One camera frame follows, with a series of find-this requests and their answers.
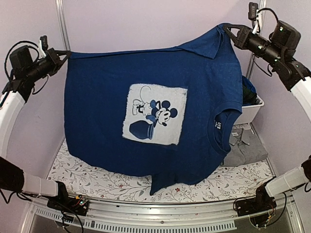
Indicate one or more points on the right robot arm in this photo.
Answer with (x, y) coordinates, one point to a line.
(278, 51)

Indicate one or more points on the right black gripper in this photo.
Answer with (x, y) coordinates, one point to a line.
(242, 38)

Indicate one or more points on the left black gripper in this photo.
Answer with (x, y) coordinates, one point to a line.
(56, 62)

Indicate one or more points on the white laundry basket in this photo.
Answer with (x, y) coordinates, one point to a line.
(249, 112)

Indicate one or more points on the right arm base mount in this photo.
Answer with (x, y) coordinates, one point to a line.
(261, 202)

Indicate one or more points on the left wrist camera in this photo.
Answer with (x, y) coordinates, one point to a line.
(43, 46)

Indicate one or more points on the left aluminium corner post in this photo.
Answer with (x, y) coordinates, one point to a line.
(62, 23)

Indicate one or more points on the dark green plaid garment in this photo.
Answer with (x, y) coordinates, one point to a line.
(249, 97)

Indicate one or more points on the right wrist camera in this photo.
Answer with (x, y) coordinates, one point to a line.
(255, 17)

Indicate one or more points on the floral tablecloth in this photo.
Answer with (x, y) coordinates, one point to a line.
(108, 165)

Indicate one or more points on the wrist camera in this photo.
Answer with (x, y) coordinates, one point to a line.
(43, 46)
(255, 17)

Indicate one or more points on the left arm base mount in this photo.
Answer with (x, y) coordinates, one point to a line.
(64, 202)

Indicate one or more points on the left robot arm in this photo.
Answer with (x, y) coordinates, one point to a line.
(24, 74)

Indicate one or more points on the grey button shirt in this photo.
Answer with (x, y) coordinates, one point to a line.
(245, 147)

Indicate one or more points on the light blue garment in basket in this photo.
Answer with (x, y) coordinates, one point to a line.
(248, 84)

